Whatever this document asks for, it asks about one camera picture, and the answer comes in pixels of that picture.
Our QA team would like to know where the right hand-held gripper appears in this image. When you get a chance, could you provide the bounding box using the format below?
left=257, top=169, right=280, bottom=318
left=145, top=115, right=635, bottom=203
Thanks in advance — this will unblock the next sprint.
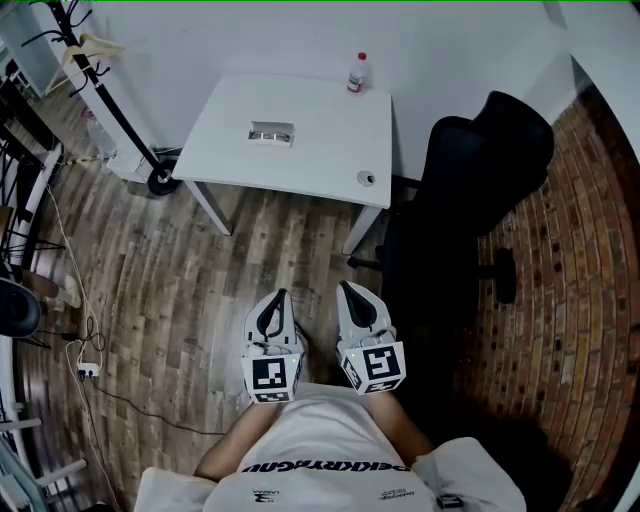
left=335, top=279, right=405, bottom=396

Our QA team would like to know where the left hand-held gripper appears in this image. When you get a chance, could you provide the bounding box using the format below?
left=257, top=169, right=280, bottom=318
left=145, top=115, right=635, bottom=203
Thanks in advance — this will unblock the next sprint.
left=241, top=288, right=307, bottom=405

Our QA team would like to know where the white glasses case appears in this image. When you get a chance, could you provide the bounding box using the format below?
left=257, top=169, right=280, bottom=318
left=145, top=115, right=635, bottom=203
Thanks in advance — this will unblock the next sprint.
left=246, top=119, right=298, bottom=151

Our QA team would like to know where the person's left forearm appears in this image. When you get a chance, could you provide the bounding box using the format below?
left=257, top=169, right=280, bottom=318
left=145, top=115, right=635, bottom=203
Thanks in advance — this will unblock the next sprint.
left=193, top=397, right=287, bottom=483

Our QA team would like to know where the person's right forearm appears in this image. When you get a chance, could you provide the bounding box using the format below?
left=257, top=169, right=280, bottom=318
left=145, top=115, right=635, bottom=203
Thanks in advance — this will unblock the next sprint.
left=368, top=388, right=435, bottom=467

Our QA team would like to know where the person's white printed shirt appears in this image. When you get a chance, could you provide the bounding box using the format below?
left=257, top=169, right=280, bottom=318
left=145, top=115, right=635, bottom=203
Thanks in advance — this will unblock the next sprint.
left=133, top=382, right=527, bottom=512

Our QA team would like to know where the black office chair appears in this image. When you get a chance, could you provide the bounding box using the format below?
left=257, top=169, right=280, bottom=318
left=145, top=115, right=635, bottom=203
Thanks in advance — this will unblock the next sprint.
left=348, top=90, right=556, bottom=314

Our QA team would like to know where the beige slipper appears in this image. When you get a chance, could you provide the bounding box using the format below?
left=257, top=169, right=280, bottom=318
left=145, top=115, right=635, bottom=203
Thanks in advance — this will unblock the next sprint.
left=53, top=273, right=83, bottom=312

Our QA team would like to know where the white table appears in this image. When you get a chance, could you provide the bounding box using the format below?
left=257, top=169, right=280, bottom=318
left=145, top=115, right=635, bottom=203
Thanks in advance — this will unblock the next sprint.
left=171, top=74, right=394, bottom=256

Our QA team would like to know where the white floor appliance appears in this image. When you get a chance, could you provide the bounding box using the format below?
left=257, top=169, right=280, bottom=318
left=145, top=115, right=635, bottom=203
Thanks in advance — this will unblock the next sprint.
left=106, top=146, right=182, bottom=184

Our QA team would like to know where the clear bottle with red cap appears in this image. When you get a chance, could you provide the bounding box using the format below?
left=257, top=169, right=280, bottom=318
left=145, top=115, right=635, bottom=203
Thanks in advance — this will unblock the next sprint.
left=346, top=51, right=373, bottom=95

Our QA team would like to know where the black coat rack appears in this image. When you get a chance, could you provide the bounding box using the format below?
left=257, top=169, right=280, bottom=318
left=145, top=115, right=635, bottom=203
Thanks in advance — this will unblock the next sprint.
left=19, top=0, right=177, bottom=197

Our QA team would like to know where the black round stool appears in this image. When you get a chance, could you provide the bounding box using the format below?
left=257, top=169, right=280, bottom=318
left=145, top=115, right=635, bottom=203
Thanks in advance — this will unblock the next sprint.
left=0, top=277, right=52, bottom=350

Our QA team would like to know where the beige clothes hanger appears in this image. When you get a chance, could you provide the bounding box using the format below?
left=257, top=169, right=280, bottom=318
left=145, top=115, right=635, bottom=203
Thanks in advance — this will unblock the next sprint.
left=60, top=32, right=127, bottom=67

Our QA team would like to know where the black cable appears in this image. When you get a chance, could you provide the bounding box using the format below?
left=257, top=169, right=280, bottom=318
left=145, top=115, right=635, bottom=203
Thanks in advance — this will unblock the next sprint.
left=78, top=377, right=227, bottom=437

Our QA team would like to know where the white cable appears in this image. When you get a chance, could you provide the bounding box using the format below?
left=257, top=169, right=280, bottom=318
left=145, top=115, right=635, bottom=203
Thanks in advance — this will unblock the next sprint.
left=43, top=183, right=105, bottom=374

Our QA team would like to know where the black wire rack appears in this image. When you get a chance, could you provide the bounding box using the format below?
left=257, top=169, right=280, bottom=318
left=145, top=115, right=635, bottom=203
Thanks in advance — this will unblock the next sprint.
left=0, top=62, right=69, bottom=264

